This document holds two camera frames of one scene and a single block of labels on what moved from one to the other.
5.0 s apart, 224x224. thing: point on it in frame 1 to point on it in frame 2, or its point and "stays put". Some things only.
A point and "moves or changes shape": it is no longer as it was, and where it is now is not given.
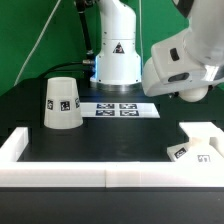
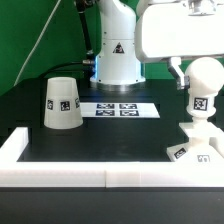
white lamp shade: x=63 y=105 stays put
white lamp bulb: x=194 y=95 moves or changes shape
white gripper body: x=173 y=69 to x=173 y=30
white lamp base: x=205 y=143 stays put
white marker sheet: x=119 y=110 stays put
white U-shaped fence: x=16 y=170 stays put
